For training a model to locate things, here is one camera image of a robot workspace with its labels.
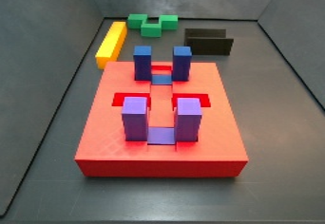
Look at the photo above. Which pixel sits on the yellow long block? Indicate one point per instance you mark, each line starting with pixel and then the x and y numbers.
pixel 111 45

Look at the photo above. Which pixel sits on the red base board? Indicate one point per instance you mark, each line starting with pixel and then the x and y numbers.
pixel 106 155

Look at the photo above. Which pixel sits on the purple U block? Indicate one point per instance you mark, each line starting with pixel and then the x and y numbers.
pixel 161 125

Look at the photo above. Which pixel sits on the dark blue U block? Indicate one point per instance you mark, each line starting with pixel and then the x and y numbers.
pixel 158 73

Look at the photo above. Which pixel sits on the green stepped block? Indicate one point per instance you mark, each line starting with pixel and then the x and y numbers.
pixel 153 30

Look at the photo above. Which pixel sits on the black angle bracket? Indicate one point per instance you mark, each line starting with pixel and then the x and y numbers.
pixel 208 41

